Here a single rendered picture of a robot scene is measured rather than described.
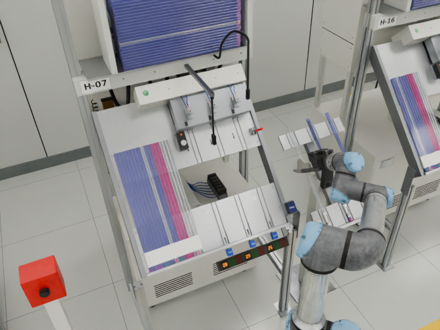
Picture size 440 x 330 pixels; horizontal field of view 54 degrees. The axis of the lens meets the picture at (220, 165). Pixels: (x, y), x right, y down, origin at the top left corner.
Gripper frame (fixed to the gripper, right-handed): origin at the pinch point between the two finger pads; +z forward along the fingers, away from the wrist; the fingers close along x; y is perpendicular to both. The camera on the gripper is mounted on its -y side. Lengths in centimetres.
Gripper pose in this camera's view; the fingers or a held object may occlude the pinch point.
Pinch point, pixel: (307, 167)
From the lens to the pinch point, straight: 196.5
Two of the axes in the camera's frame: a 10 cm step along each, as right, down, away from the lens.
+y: -2.8, -9.6, -1.0
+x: -9.0, 3.0, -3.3
